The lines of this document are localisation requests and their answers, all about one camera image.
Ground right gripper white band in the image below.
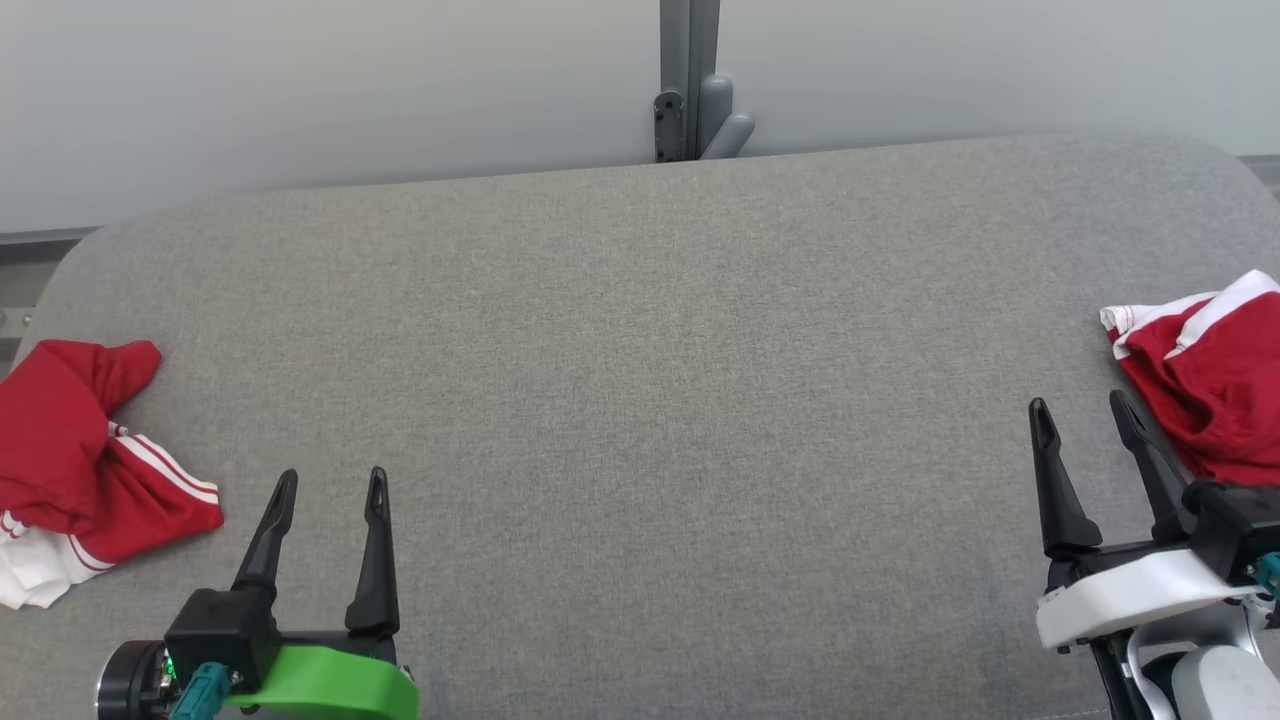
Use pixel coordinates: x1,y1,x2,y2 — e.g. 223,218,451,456
1029,389,1266,656

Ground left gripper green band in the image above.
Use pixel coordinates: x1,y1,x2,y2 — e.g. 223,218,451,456
225,466,421,720

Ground red shorts white side stripes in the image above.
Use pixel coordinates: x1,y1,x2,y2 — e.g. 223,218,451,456
1100,268,1280,488

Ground red t-shirt white sleeves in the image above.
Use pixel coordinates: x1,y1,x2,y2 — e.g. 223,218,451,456
0,339,225,611

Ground grey fabric sofa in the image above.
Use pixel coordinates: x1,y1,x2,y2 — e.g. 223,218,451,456
0,130,1280,720

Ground black left cable teal connector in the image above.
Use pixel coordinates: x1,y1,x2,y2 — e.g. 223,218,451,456
168,662,238,720

